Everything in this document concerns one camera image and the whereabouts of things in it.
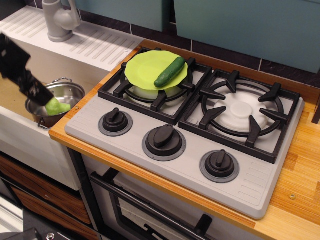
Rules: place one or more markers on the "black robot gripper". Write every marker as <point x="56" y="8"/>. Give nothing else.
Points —
<point x="13" y="61"/>

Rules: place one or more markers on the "light green toy cauliflower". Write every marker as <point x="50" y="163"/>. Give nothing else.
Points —
<point x="54" y="107"/>

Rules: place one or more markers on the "dark green toy pickle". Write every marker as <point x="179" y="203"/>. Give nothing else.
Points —
<point x="170" y="72"/>

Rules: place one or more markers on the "small stainless steel pot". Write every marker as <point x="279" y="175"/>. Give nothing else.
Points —
<point x="66" y="92"/>

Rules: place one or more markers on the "lime green plastic plate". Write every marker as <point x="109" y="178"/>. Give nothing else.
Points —
<point x="144" y="68"/>

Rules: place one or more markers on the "grey toy faucet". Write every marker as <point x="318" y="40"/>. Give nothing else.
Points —
<point x="60" y="22"/>

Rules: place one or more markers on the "black left stove knob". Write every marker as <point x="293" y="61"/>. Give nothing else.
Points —
<point x="115" y="123"/>

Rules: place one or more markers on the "black stove knob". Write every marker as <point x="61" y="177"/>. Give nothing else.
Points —
<point x="115" y="123"/>
<point x="164" y="143"/>
<point x="219" y="166"/>

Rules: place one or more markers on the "wood grain drawer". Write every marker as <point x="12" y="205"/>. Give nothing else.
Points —
<point x="48" y="198"/>

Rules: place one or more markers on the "black left burner grate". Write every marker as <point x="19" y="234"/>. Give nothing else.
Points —
<point x="164" y="105"/>

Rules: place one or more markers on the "black burner grate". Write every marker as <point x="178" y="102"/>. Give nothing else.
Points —
<point x="164" y="105"/>
<point x="243" y="114"/>

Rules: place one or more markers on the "black middle stove knob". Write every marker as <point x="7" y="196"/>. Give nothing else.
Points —
<point x="164" y="143"/>

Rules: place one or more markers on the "toy oven door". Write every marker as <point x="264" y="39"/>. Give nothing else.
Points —
<point x="141" y="212"/>

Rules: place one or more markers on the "grey toy stove top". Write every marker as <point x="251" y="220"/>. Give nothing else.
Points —
<point x="250" y="193"/>

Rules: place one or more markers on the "black right stove knob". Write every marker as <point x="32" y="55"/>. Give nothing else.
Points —
<point x="219" y="166"/>

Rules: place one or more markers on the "black right burner grate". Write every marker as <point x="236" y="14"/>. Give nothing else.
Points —
<point x="243" y="114"/>

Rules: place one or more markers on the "black oven door handle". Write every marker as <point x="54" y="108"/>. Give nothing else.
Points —
<point x="198" y="233"/>

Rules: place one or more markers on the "teal wall panel left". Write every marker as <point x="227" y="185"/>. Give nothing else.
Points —
<point x="150" y="14"/>

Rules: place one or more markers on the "teal wall panel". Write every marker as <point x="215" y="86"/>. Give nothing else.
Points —
<point x="286" y="32"/>
<point x="150" y="14"/>

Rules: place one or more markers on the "teal wall panel right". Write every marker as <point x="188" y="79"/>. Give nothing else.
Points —
<point x="286" y="32"/>

